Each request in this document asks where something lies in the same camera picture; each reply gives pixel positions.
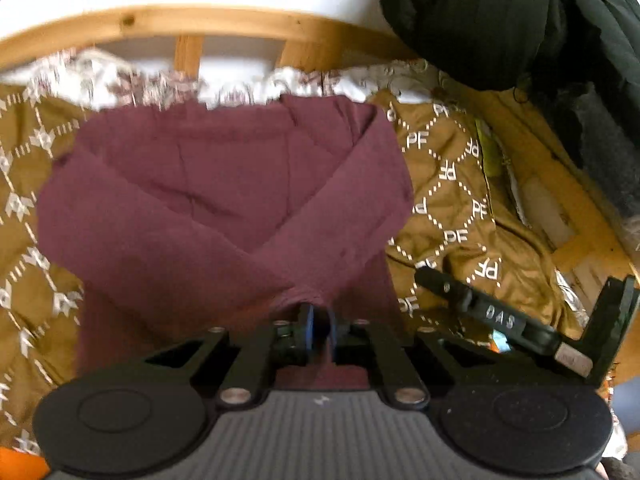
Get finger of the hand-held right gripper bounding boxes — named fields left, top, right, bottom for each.
left=416, top=266, right=559, bottom=359

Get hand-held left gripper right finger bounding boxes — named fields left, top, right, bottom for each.
left=320, top=307, right=501, bottom=408

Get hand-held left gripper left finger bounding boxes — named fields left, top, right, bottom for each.
left=144, top=302, right=317, bottom=408

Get maroon sweater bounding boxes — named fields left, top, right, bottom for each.
left=36, top=94, right=416, bottom=391

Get brown patterned blanket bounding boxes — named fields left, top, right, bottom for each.
left=0, top=80, right=591, bottom=461

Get yellow-green cloth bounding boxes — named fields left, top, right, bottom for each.
left=475, top=120, right=501, bottom=177

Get grey fuzzy cloth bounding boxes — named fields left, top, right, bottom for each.
left=547, top=82, right=640, bottom=221

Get black puffy jacket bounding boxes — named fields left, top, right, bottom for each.
left=380, top=0, right=640, bottom=111

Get orange cloth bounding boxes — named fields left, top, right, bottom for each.
left=0, top=452, right=51, bottom=480

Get wooden bed frame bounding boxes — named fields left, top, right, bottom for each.
left=0, top=4, right=636, bottom=286

